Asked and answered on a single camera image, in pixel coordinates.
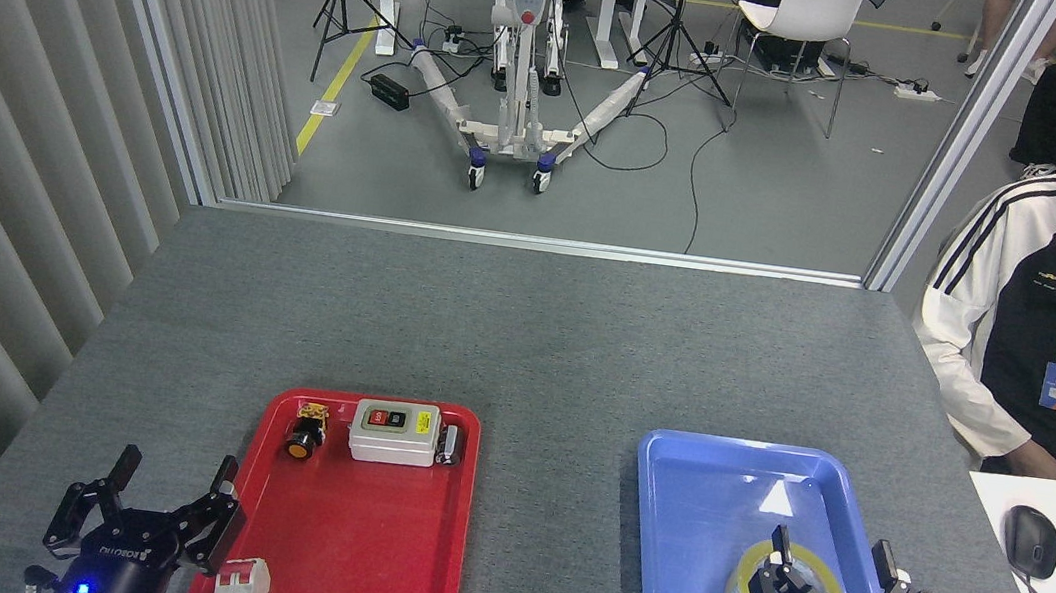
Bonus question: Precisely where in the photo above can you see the blue plastic tray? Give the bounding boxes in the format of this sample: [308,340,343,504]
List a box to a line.
[621,426,942,593]

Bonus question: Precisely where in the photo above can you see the black yellow push button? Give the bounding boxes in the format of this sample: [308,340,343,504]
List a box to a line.
[283,398,332,464]

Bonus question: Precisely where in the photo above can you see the black computer mouse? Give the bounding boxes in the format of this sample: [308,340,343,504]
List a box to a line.
[998,503,1056,582]

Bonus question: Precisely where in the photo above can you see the red plastic tray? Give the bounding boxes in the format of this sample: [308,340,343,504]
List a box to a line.
[181,373,485,593]

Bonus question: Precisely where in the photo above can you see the black power adapter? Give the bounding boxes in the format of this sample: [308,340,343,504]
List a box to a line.
[367,73,414,113]

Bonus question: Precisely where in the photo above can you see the person's legs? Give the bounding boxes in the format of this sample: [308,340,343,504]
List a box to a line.
[963,0,1056,88]

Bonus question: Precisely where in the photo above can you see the white chair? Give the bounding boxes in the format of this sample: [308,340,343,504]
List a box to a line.
[715,0,873,141]

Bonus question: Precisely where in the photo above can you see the white stand on wheels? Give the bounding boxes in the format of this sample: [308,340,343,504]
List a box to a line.
[393,0,666,210]

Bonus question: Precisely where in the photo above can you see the white switch box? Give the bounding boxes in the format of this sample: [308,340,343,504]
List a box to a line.
[345,396,445,471]

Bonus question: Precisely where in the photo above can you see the small silver black switch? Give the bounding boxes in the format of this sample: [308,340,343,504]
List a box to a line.
[433,422,465,468]

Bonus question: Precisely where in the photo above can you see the long black floor cable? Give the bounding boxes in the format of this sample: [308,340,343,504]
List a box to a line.
[679,121,741,259]

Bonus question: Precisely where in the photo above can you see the silver post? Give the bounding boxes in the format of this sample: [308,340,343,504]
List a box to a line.
[861,0,1056,311]
[63,0,243,209]

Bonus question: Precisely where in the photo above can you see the silver frame rail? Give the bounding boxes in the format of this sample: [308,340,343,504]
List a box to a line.
[214,196,869,291]

